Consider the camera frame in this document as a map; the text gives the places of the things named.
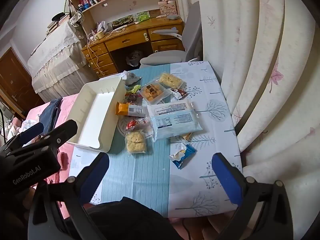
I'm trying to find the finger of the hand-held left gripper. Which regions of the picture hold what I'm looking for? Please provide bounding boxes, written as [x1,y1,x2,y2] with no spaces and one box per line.
[7,122,45,145]
[0,119,78,157]

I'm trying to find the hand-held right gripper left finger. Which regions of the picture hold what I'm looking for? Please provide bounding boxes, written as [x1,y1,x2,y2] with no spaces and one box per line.
[27,152,110,240]

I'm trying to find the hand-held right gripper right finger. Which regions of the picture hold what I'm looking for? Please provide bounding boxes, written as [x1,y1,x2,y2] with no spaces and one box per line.
[211,152,294,240]

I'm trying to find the white plastic bin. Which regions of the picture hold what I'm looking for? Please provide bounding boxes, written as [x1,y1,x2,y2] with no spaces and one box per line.
[65,76,128,153]

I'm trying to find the blue wrapper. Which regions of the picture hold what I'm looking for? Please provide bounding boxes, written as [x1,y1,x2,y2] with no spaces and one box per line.
[169,142,198,170]

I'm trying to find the clear bag of crisp blocks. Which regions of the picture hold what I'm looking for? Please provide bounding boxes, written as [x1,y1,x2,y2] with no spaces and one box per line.
[124,129,148,154]

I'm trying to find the red candy packet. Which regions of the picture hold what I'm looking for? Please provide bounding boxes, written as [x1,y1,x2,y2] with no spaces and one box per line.
[125,117,153,133]

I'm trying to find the orange cracker packet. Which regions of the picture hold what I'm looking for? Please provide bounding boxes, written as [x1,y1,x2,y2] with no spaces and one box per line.
[115,102,147,117]

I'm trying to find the dark red snack packet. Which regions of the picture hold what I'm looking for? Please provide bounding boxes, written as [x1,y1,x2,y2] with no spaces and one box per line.
[124,92,143,105]

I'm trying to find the large blue and white packet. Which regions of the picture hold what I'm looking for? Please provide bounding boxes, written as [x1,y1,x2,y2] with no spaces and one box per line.
[146,98,203,142]

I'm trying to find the grey snack wrapper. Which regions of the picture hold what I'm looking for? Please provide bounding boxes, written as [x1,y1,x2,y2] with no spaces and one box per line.
[121,71,142,85]

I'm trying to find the red and white cookie packet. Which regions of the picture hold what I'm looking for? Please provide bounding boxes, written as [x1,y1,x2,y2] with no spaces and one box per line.
[172,87,188,100]

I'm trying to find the clear bag of orange biscuits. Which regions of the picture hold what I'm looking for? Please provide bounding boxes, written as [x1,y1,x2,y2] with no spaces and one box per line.
[138,78,173,105]

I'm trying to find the clear bag of yellow noodles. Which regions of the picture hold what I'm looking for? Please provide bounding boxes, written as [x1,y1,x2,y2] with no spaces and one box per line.
[158,72,187,90]

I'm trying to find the white printed cloth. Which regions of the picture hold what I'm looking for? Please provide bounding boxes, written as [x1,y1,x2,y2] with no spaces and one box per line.
[0,119,25,140]

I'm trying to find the blue jeans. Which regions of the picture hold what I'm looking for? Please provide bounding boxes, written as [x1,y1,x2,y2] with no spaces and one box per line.
[39,98,63,135]

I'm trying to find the pink garment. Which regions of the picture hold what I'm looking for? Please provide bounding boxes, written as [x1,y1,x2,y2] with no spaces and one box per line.
[56,151,69,170]

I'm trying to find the pink blanket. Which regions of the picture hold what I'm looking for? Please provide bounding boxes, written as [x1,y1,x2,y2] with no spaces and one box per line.
[25,92,83,198]

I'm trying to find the brown wooden door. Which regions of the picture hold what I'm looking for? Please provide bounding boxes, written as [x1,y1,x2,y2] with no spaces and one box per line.
[0,47,34,120]

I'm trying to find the tree print tablecloth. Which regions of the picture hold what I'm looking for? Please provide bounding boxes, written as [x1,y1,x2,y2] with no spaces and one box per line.
[68,60,243,218]

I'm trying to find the dark cloth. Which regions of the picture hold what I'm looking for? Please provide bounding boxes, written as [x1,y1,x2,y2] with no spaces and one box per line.
[86,197,183,240]

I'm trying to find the beige lace cover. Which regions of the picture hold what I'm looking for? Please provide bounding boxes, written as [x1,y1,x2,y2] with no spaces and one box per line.
[27,20,98,100]

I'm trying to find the grey trash bag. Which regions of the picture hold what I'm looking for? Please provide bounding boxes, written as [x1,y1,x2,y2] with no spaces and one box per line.
[125,50,143,67]

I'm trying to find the wooden desk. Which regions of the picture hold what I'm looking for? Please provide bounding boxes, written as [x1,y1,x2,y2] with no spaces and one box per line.
[82,17,187,78]

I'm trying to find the black bag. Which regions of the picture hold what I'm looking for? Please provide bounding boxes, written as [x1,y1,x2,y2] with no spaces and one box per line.
[51,12,70,22]

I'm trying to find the grey office chair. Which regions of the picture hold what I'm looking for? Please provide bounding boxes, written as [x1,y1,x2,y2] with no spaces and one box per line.
[139,1,203,69]

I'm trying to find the dark printed packet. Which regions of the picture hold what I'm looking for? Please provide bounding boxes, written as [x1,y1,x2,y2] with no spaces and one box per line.
[111,17,137,27]

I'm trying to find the white floral curtain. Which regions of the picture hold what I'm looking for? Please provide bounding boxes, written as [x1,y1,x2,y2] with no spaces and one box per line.
[172,0,320,240]

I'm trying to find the wooden bookshelf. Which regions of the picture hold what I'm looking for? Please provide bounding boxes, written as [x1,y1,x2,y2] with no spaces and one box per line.
[61,0,180,30]

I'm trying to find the green packet on desk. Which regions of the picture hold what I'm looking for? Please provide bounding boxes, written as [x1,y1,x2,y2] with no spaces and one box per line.
[136,11,150,22]

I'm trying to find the white printed box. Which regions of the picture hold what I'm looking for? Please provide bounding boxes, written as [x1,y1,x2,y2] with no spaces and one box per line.
[158,1,178,17]

